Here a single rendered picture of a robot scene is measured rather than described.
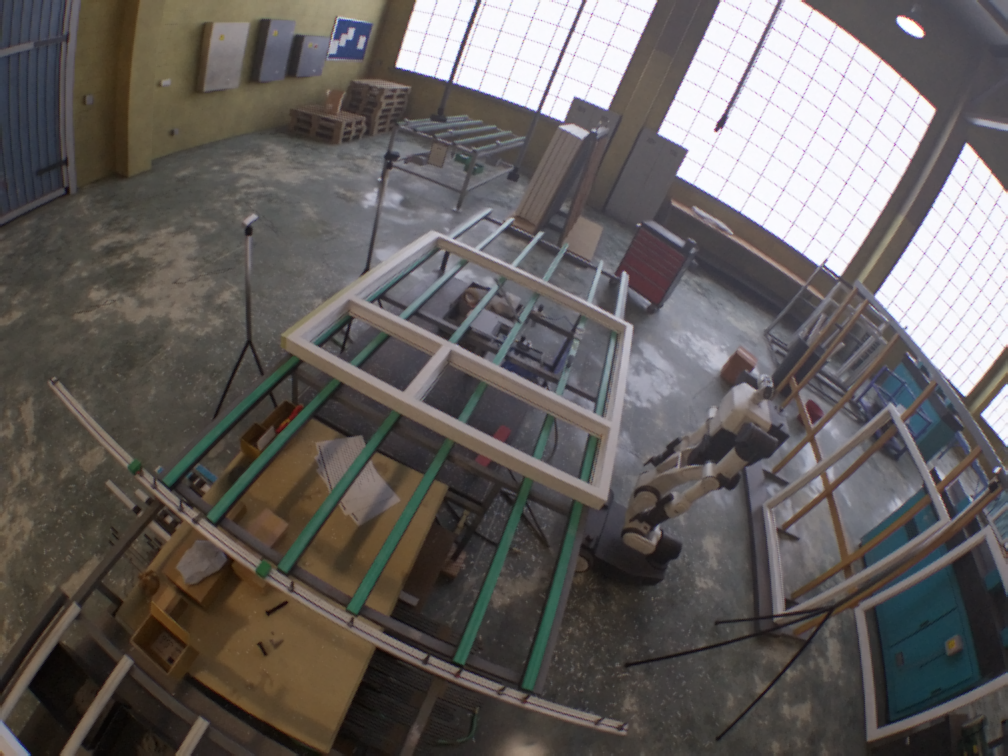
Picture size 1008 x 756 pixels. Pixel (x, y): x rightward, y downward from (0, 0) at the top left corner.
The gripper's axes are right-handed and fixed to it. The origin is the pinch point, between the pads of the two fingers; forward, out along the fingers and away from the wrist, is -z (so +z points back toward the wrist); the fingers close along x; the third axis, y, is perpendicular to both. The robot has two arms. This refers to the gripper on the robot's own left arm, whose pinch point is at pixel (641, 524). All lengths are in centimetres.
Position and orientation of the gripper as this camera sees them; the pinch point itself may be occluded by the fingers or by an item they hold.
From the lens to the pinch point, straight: 229.6
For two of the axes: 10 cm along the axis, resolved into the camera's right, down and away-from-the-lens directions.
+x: -7.8, -6.3, -0.1
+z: 4.9, -6.0, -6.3
